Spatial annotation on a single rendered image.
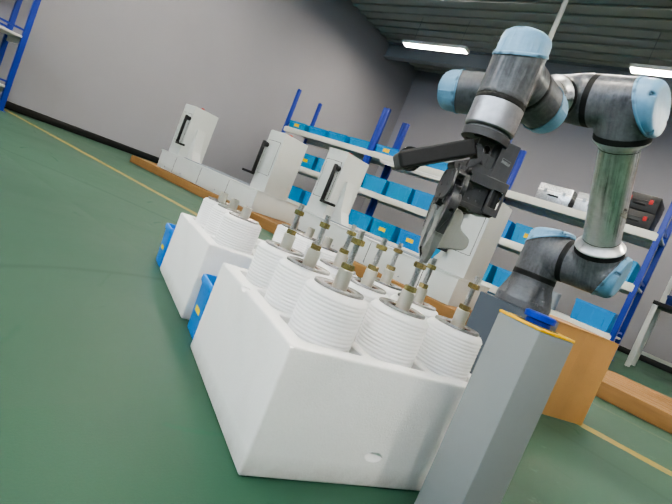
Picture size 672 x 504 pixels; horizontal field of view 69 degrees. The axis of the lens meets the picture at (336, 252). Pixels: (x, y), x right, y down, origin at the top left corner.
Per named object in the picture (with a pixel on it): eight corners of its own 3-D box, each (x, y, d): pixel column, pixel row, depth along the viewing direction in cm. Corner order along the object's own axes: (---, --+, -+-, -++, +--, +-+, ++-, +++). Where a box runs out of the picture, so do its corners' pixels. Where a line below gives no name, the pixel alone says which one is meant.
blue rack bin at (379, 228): (386, 239, 698) (391, 225, 697) (407, 248, 676) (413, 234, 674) (367, 232, 658) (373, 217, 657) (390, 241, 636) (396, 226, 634)
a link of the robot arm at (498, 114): (485, 90, 68) (465, 102, 76) (472, 121, 69) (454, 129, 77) (532, 112, 69) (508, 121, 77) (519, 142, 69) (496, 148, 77)
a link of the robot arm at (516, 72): (564, 52, 72) (545, 20, 66) (534, 122, 73) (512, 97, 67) (516, 50, 78) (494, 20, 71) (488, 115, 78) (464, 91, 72)
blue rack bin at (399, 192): (400, 204, 695) (406, 190, 693) (423, 212, 673) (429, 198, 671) (383, 195, 655) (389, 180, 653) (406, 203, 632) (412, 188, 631)
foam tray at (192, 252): (276, 301, 161) (296, 251, 160) (325, 352, 128) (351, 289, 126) (159, 269, 142) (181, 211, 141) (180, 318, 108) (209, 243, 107)
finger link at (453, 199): (447, 235, 69) (470, 177, 69) (437, 230, 69) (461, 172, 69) (437, 233, 74) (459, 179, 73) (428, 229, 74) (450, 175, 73)
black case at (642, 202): (622, 214, 524) (629, 199, 522) (658, 223, 503) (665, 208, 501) (617, 204, 490) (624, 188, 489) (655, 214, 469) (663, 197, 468)
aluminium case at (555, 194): (544, 207, 573) (551, 191, 572) (576, 216, 549) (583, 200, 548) (533, 197, 541) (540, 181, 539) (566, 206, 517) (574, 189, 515)
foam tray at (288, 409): (351, 381, 113) (381, 310, 112) (458, 495, 79) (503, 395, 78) (189, 346, 95) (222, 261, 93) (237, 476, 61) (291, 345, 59)
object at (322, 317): (293, 385, 77) (336, 281, 76) (334, 419, 71) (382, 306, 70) (247, 387, 70) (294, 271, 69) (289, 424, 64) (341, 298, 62)
